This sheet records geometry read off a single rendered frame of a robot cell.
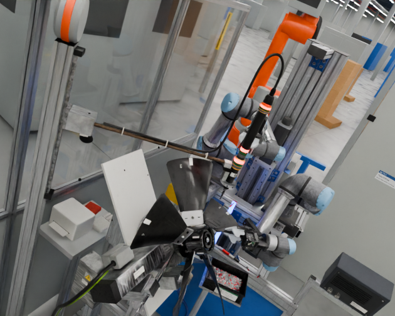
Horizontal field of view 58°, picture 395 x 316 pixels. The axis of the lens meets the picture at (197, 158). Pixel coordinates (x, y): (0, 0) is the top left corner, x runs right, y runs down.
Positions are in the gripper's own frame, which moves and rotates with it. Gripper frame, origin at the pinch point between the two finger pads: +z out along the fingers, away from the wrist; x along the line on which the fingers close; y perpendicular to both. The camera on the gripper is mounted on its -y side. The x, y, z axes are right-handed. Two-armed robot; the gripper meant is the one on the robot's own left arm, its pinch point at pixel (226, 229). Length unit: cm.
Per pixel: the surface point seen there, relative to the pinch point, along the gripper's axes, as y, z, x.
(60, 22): 2, 85, -70
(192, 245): 17.0, 19.6, -4.1
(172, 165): -8.0, 34.3, -22.6
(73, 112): 0, 77, -40
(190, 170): -8.5, 25.6, -22.1
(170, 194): -39.4, 20.3, 19.9
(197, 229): 12.4, 18.8, -8.7
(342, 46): -921, -547, 45
